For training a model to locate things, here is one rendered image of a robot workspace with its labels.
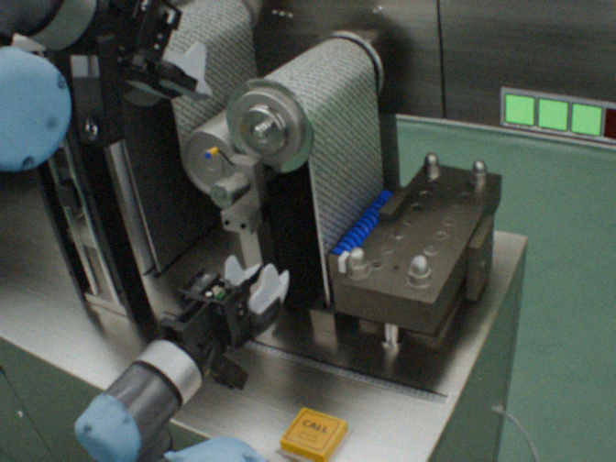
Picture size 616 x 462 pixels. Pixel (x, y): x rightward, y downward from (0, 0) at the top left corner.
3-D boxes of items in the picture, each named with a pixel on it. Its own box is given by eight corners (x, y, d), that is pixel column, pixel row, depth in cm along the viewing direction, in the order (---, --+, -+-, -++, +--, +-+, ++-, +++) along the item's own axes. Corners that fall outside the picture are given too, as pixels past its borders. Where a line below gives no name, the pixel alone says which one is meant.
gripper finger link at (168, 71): (207, 79, 66) (147, 50, 59) (203, 92, 66) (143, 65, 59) (179, 80, 69) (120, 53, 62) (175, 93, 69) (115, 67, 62)
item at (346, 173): (322, 263, 101) (308, 157, 91) (381, 192, 117) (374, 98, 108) (324, 263, 101) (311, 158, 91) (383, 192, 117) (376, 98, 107)
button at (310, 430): (280, 450, 85) (278, 440, 83) (304, 416, 90) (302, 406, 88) (324, 466, 82) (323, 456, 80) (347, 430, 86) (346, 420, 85)
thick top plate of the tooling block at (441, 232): (335, 311, 98) (332, 280, 95) (425, 189, 127) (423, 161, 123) (433, 335, 91) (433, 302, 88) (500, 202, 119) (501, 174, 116)
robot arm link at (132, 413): (86, 461, 65) (58, 412, 61) (142, 401, 73) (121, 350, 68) (136, 489, 62) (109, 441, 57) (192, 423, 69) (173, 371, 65)
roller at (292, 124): (237, 161, 96) (225, 91, 90) (318, 98, 114) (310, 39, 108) (303, 170, 91) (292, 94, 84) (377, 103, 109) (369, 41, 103)
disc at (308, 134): (235, 167, 98) (217, 78, 90) (236, 165, 99) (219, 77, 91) (319, 178, 91) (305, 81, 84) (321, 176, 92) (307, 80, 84)
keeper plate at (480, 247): (465, 299, 106) (467, 246, 100) (481, 266, 113) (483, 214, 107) (478, 302, 105) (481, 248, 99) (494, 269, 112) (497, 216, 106)
